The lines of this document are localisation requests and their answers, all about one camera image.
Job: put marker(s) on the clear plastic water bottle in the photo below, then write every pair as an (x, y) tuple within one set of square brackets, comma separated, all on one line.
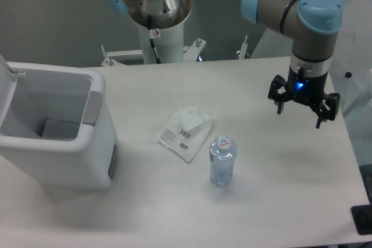
[(223, 152)]

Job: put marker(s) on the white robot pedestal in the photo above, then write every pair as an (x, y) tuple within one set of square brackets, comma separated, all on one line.
[(160, 25)]

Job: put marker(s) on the black device at edge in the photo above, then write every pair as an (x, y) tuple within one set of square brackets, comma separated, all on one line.
[(362, 218)]

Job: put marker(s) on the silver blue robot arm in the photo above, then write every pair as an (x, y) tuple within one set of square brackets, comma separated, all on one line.
[(312, 25)]

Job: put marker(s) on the metal clamp bracket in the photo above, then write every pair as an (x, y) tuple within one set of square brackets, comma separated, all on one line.
[(243, 52)]

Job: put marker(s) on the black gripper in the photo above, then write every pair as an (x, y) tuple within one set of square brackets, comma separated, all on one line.
[(308, 91)]

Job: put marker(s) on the white plastic wrapper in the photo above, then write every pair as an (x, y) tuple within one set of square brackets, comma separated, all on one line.
[(185, 131)]

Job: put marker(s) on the white trash can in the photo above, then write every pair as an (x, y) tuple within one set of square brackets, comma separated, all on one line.
[(56, 125)]

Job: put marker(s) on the white umbrella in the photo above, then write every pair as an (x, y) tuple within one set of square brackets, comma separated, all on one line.
[(351, 68)]

